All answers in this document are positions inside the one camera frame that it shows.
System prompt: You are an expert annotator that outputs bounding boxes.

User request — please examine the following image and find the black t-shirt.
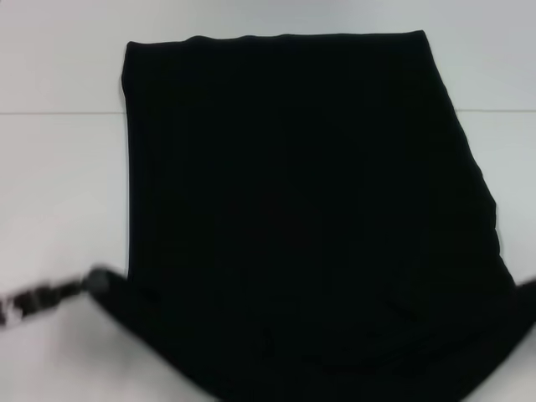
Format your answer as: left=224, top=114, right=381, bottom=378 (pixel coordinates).
left=90, top=28, right=536, bottom=402

